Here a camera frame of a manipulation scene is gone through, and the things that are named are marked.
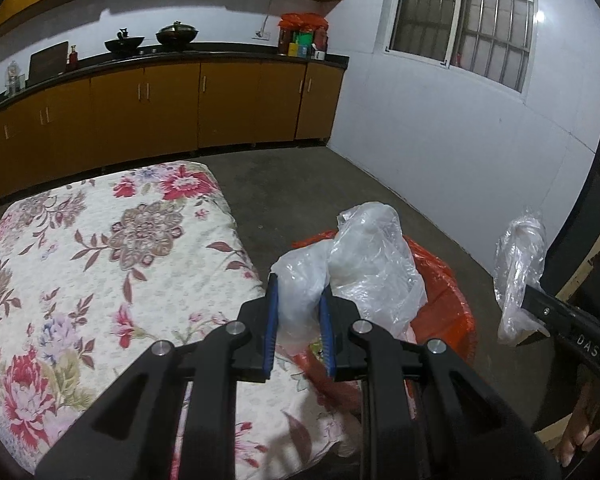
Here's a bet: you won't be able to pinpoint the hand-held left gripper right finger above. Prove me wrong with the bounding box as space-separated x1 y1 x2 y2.
319 287 563 480

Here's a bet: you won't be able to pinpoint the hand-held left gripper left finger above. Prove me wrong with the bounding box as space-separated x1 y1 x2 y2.
34 272 281 480

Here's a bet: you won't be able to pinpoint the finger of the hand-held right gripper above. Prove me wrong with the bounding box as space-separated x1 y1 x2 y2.
522 284 578 337

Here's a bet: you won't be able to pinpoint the small clear plastic bag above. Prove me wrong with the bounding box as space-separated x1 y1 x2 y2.
492 207 549 346

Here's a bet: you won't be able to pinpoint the large clear plastic bag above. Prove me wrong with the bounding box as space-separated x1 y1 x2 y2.
269 201 427 356

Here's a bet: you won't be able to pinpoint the orange plastic bag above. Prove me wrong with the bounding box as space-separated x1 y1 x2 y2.
292 230 479 413

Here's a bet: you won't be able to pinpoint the person's right hand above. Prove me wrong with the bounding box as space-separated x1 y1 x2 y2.
555 380 600 468

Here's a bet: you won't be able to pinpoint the floral blanket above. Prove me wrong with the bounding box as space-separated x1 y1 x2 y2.
0 160 362 476

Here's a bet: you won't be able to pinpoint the brown lower kitchen cabinets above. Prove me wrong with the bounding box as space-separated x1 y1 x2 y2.
0 57 345 211

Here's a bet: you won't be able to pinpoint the black countertop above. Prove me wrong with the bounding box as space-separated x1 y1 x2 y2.
0 42 351 117

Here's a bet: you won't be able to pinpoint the barred window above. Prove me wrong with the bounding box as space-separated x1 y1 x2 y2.
384 0 538 93

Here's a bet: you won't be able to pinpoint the red bag of groceries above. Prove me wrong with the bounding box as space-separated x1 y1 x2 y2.
278 12 329 57

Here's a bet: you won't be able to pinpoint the black wok with lid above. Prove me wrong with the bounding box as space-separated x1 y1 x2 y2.
155 21 200 50

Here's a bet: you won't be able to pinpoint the brown cutting board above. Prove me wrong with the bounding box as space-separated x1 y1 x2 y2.
27 41 70 82

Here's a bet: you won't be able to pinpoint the glass jar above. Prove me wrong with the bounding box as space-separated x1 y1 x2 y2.
4 60 24 96

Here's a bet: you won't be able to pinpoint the wooden frame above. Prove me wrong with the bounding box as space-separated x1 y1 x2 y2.
555 200 600 311

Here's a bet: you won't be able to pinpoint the black wok with handle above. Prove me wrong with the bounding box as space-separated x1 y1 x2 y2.
104 27 146 55

